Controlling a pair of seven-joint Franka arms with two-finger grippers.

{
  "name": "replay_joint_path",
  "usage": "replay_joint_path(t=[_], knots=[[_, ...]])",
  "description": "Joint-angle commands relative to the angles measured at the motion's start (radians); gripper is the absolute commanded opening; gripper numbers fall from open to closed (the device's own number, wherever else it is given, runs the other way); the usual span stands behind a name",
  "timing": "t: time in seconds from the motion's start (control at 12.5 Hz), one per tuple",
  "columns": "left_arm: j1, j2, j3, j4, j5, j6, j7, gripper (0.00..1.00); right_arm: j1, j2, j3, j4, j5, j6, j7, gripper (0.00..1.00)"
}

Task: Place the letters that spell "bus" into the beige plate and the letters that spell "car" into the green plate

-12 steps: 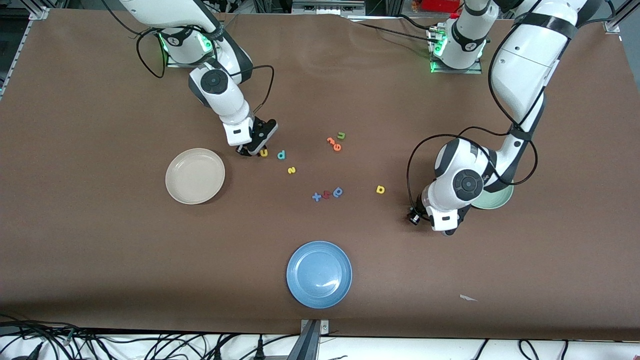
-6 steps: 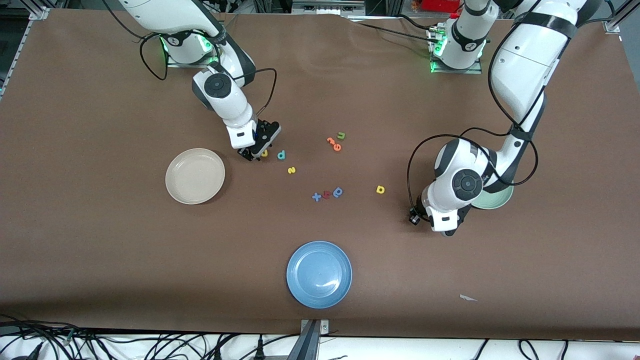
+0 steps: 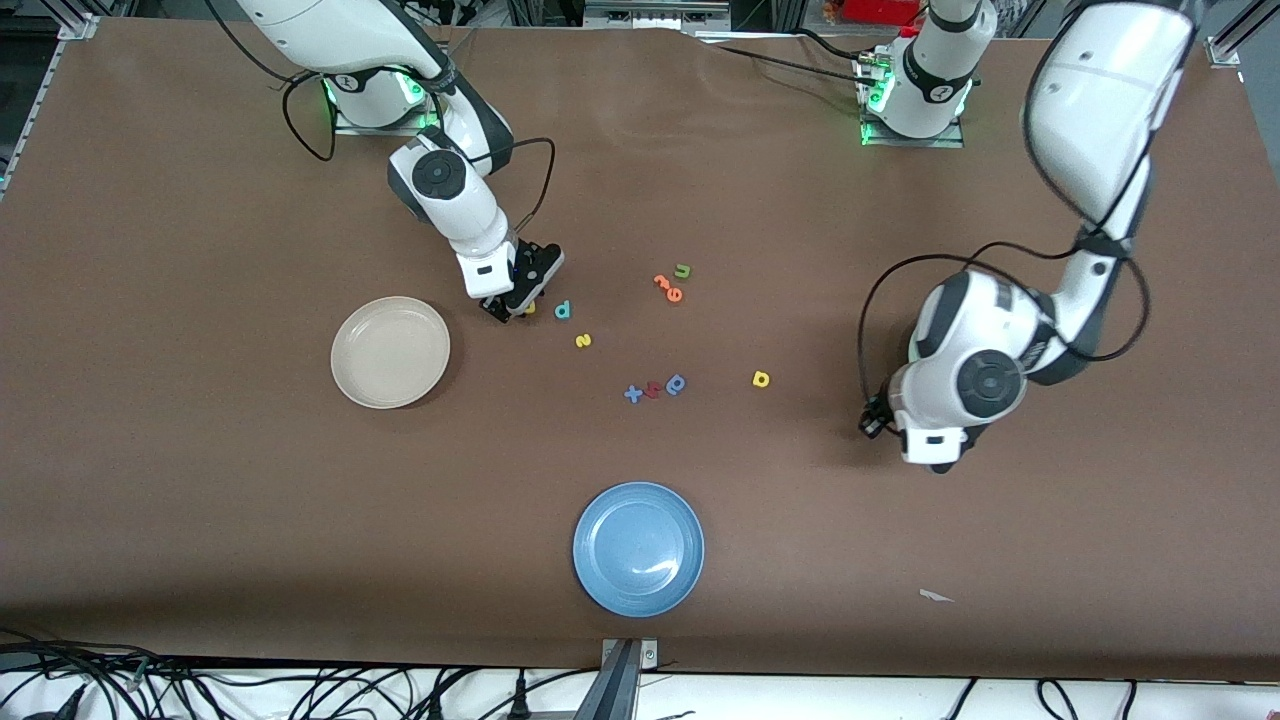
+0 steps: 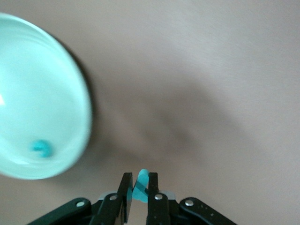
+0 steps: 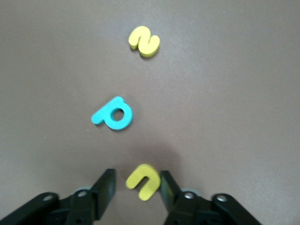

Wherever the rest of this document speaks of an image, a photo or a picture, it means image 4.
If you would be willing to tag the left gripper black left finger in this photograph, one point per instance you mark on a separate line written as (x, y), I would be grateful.
(114, 211)

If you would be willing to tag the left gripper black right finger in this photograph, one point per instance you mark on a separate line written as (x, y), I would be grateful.
(157, 211)

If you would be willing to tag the teal foam letter r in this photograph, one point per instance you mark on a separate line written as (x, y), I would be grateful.
(140, 187)

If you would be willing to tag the teal foam letter c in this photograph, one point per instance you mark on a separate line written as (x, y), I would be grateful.
(41, 148)

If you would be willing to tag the pale green plate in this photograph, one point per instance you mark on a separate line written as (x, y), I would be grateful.
(35, 93)

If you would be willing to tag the brown table cover sheet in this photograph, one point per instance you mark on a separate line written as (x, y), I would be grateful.
(211, 70)

